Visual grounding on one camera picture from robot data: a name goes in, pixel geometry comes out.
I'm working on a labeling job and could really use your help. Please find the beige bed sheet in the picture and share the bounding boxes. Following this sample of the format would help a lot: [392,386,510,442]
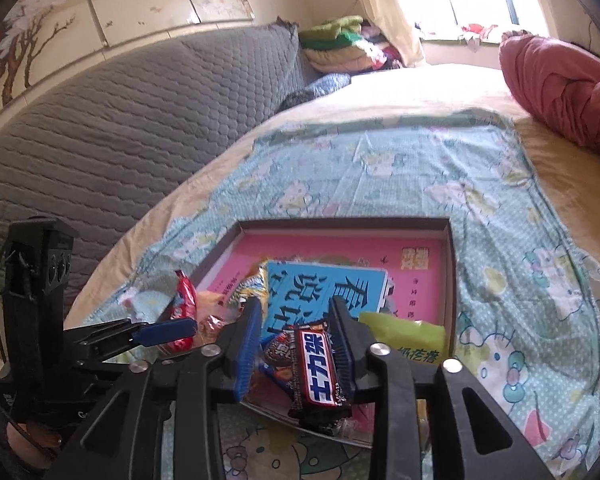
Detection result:
[62,62,600,341]

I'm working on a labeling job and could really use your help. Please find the blue patterned cloth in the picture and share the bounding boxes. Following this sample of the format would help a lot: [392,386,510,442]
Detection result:
[275,72,353,113]

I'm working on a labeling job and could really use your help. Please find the red snack packet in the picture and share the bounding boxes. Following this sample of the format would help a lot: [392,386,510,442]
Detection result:
[160,269,198,356]

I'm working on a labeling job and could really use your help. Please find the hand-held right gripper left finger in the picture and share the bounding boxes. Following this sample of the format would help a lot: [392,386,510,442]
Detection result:
[45,297,263,480]

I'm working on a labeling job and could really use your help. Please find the stack of folded blankets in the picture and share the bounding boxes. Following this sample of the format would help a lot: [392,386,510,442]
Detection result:
[298,15,406,73]

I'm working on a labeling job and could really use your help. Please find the red crumpled cloth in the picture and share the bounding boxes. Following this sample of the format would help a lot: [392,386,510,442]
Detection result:
[460,22,501,43]

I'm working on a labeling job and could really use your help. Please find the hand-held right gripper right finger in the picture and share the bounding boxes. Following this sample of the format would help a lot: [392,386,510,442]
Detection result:
[330,296,553,480]

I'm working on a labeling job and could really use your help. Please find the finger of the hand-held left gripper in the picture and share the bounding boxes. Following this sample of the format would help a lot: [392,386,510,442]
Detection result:
[72,341,151,365]
[72,317,198,348]

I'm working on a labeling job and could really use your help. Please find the blue cookie packet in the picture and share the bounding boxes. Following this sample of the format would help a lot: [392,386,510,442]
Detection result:
[257,332,301,391]

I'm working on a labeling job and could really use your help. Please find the dark brown chocolate bar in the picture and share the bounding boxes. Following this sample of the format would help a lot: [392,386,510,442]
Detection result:
[282,320,353,433]

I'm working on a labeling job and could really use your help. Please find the beige wafer packet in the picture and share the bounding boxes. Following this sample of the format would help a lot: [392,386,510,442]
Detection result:
[195,290,241,326]

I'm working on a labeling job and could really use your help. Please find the grey quilted headboard cover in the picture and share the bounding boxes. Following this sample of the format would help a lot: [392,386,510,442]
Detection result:
[0,22,311,321]

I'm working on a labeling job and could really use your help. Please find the dark shallow cardboard box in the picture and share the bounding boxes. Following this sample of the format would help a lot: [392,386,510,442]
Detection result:
[187,217,458,448]

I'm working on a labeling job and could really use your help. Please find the pink quilt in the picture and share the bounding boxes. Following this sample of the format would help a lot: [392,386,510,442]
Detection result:
[499,32,600,183]

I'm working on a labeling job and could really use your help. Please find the green snack packet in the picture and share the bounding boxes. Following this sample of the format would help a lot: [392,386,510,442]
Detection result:
[357,311,446,366]

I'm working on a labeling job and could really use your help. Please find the yellow snack packet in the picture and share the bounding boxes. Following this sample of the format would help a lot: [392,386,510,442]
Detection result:
[230,259,271,321]

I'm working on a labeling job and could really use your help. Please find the light blue cartoon printed blanket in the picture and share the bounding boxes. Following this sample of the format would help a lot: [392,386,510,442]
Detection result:
[65,110,600,480]

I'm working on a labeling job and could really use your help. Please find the clear bag of red snacks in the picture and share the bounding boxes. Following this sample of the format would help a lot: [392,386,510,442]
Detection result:
[197,312,241,346]

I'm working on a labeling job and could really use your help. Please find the cream curtain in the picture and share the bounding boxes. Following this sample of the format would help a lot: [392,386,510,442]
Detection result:
[342,0,426,67]

